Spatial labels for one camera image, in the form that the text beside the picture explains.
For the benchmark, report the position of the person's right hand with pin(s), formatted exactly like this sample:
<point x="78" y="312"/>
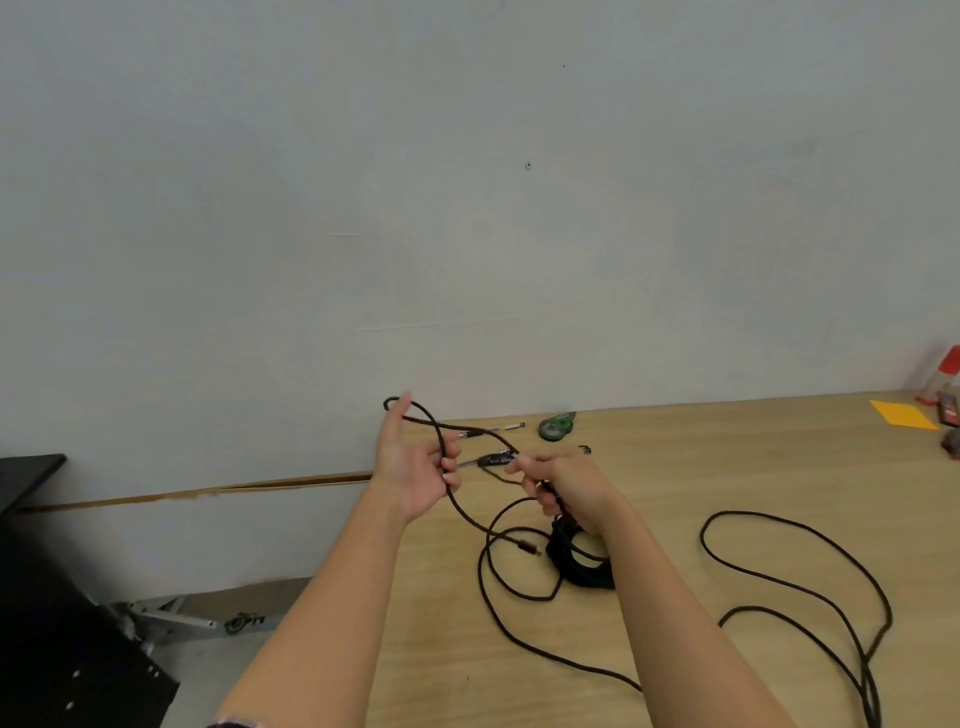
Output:
<point x="581" y="487"/>

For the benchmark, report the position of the person's left hand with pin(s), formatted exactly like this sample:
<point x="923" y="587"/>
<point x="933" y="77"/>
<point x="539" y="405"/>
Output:
<point x="405" y="476"/>

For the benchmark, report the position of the person's right fingers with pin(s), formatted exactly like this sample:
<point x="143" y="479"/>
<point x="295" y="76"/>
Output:
<point x="534" y="471"/>

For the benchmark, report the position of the person's left thumb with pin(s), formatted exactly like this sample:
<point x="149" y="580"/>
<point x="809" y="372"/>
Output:
<point x="397" y="420"/>

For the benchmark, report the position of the person's left forearm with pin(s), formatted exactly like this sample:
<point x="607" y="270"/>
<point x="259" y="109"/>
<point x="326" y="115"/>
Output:
<point x="322" y="622"/>

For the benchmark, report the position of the person's right forearm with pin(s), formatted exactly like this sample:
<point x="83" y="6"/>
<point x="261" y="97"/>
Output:
<point x="682" y="637"/>

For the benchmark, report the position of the green correction tape dispenser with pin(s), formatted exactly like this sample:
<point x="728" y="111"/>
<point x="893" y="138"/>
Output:
<point x="556" y="428"/>

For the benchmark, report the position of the silver pen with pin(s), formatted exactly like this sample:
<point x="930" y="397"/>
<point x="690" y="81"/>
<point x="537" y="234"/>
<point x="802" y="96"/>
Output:
<point x="496" y="430"/>

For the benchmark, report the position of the grey metal table foot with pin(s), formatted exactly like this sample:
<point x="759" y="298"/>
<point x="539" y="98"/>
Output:
<point x="187" y="619"/>

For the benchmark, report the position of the patterned sleeve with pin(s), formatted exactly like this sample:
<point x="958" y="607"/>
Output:
<point x="238" y="724"/>

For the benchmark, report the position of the orange sticky note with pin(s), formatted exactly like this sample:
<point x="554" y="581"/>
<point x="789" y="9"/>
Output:
<point x="904" y="415"/>

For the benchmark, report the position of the black desk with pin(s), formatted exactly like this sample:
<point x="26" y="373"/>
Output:
<point x="52" y="637"/>

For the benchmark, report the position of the dark grey small object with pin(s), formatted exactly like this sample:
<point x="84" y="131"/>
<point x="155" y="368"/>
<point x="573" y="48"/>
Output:
<point x="952" y="442"/>

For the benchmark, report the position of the dark red small box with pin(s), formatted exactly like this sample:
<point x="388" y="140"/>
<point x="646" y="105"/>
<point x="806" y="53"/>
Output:
<point x="949" y="409"/>

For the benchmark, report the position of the red and white glue bottle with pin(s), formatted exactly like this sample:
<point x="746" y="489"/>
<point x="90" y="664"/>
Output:
<point x="943" y="375"/>

